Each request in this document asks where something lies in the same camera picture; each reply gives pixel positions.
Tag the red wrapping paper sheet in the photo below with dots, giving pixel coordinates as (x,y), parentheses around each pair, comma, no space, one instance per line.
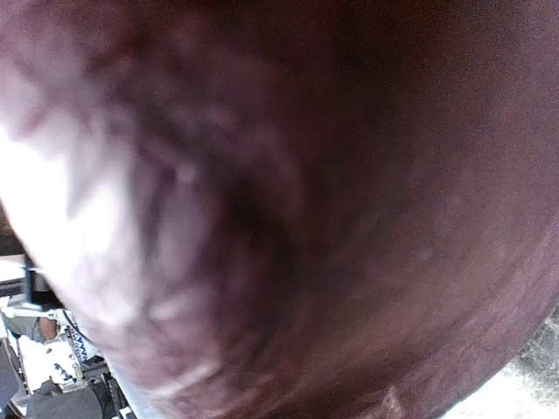
(289,209)

